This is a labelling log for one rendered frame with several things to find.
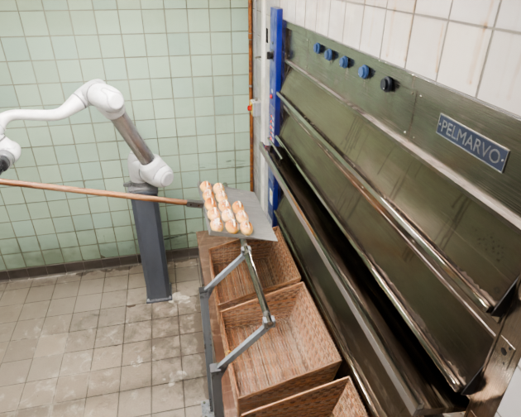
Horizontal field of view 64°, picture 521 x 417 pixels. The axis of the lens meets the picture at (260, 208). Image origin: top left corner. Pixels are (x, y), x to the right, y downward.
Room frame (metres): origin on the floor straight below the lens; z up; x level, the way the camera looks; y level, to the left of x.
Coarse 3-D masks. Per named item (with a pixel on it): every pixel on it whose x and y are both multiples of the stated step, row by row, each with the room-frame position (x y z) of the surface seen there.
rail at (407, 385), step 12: (264, 144) 2.35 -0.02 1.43; (276, 168) 2.00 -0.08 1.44; (288, 192) 1.76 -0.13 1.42; (300, 204) 1.62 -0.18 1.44; (312, 228) 1.43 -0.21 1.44; (324, 252) 1.27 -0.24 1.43; (336, 264) 1.19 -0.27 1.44; (348, 288) 1.06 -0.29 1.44; (360, 300) 1.01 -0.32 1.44; (360, 312) 0.96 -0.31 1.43; (372, 324) 0.90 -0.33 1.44; (384, 348) 0.81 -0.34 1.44; (396, 360) 0.78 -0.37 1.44; (396, 372) 0.74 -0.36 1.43; (408, 384) 0.70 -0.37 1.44; (420, 408) 0.64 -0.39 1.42
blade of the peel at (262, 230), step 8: (200, 184) 2.24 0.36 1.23; (200, 192) 2.10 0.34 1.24; (232, 192) 2.24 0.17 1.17; (240, 192) 2.26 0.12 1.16; (248, 192) 2.29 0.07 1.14; (216, 200) 2.08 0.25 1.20; (232, 200) 2.13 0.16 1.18; (240, 200) 2.15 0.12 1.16; (248, 200) 2.18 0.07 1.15; (256, 200) 2.20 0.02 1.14; (248, 208) 2.07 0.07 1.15; (256, 208) 2.09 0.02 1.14; (248, 216) 1.98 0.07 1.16; (256, 216) 2.00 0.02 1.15; (264, 216) 2.02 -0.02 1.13; (208, 224) 1.76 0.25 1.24; (224, 224) 1.83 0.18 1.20; (240, 224) 1.87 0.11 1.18; (256, 224) 1.91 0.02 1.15; (264, 224) 1.92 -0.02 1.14; (208, 232) 1.72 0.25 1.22; (216, 232) 1.71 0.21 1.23; (224, 232) 1.72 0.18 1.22; (240, 232) 1.78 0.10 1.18; (256, 232) 1.82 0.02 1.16; (264, 232) 1.84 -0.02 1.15; (272, 232) 1.85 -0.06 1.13; (272, 240) 1.78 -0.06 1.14
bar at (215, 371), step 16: (240, 240) 1.74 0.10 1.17; (240, 256) 1.65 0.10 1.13; (224, 272) 1.63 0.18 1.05; (256, 272) 1.48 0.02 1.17; (208, 288) 1.61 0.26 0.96; (256, 288) 1.37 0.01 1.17; (208, 320) 1.60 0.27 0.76; (272, 320) 1.18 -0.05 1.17; (208, 336) 1.60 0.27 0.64; (256, 336) 1.17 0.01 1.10; (208, 352) 1.60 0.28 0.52; (240, 352) 1.16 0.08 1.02; (208, 368) 1.59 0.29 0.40; (224, 368) 1.15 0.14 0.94; (208, 384) 1.59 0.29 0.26; (208, 400) 1.67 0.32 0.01; (208, 416) 1.56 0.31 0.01
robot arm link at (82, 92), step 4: (92, 80) 2.45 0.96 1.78; (96, 80) 2.45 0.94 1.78; (100, 80) 2.46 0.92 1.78; (84, 84) 2.42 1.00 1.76; (88, 84) 2.39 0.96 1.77; (92, 84) 2.37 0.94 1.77; (80, 88) 2.40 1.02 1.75; (84, 88) 2.37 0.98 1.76; (88, 88) 2.35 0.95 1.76; (76, 92) 2.37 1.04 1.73; (80, 92) 2.37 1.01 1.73; (84, 92) 2.35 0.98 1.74; (80, 96) 2.35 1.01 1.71; (84, 96) 2.35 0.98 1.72; (84, 100) 2.35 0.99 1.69; (88, 104) 2.38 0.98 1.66
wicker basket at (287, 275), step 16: (256, 240) 2.33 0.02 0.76; (256, 256) 2.33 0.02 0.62; (272, 256) 2.27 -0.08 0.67; (288, 256) 2.05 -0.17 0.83; (240, 272) 2.21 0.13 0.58; (272, 272) 2.19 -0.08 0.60; (288, 272) 1.98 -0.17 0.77; (224, 288) 2.05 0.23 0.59; (240, 288) 2.04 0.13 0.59; (272, 288) 1.80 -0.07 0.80; (224, 304) 1.75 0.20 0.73
